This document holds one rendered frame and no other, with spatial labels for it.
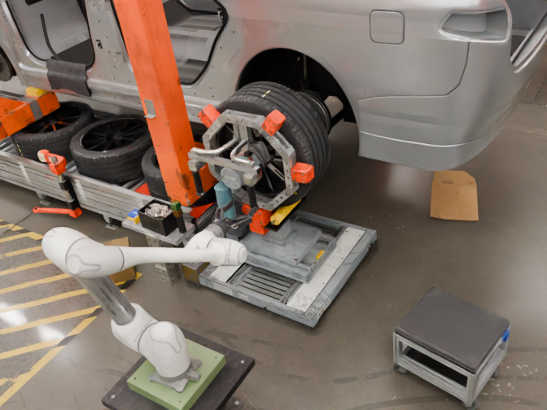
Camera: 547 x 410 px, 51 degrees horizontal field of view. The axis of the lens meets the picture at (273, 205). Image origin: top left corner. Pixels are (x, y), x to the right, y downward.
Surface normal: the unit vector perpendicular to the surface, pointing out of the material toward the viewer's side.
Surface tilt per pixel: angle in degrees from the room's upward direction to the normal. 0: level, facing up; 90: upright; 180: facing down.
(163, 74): 90
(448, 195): 0
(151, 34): 90
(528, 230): 0
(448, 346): 0
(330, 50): 90
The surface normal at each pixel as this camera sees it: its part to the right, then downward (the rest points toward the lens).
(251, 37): -0.53, 0.55
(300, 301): -0.12, -0.81
